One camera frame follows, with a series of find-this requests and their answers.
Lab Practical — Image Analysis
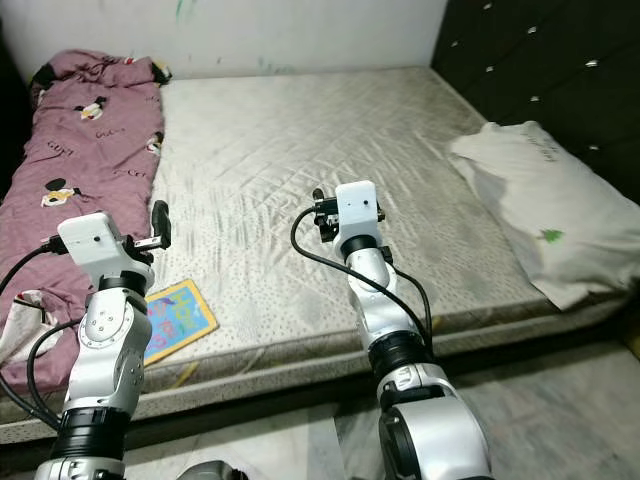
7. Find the colourful children's book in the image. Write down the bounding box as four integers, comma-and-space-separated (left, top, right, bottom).
142, 278, 220, 367

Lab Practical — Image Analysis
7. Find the pink cartoon print quilt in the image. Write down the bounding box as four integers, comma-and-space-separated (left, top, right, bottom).
0, 52, 169, 399

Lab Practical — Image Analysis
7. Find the white quilted mattress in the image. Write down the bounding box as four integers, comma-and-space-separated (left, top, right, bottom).
0, 67, 640, 444

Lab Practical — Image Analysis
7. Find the white pillow with green tree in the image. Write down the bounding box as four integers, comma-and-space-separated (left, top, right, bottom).
447, 121, 640, 312

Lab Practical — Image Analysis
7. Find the grey robot left leg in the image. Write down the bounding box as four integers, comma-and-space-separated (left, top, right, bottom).
174, 460, 253, 480

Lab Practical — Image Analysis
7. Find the dark tufted headboard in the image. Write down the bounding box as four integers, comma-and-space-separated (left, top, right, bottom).
430, 0, 640, 206

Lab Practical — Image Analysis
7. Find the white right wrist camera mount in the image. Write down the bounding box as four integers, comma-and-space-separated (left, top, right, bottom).
334, 180, 382, 248

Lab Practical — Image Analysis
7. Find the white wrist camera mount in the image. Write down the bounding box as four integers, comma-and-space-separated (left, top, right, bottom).
334, 180, 382, 248
56, 211, 153, 293

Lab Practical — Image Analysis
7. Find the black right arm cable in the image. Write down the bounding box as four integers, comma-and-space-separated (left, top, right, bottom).
289, 208, 438, 353

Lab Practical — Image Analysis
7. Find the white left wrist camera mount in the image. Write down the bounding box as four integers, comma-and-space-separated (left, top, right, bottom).
56, 211, 153, 293

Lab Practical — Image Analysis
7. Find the black left arm loop cable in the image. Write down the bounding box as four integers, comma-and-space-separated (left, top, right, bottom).
25, 318, 86, 426

